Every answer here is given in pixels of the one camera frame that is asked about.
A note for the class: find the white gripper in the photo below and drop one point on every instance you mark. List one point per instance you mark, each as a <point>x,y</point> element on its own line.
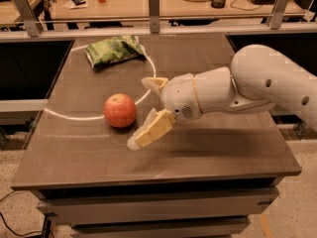
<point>179,96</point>

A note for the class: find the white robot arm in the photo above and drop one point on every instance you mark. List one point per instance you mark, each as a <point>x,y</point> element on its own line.
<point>258,79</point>

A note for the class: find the red apple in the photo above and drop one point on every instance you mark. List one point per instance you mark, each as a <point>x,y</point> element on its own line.
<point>120,110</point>

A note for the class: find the green chip bag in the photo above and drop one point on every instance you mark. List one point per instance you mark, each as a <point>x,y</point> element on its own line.
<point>114,50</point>

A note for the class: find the black mesh pen holder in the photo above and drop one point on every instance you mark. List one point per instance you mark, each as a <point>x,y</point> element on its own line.
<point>218,4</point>

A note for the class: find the middle metal rail bracket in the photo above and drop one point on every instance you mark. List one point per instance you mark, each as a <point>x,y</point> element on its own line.
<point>154,16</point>

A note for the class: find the metal rail bracket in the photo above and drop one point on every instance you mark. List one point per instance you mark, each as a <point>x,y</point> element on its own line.
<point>32,25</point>
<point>276,17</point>
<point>154,16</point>

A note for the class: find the left metal rail bracket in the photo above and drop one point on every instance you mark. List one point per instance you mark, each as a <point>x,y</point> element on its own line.
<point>32,25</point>

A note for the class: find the right metal rail bracket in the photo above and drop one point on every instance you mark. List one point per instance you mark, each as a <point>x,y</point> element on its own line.
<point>276,17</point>

